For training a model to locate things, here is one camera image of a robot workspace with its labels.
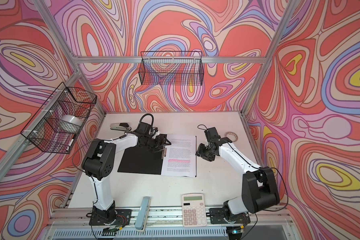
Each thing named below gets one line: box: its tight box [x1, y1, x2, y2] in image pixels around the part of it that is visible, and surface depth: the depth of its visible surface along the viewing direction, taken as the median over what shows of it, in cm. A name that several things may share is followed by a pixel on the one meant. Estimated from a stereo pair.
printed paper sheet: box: [161, 134, 197, 178], surface depth 95 cm
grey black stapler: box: [110, 122, 132, 131], surface depth 110 cm
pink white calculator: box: [181, 193, 207, 227], surface depth 75 cm
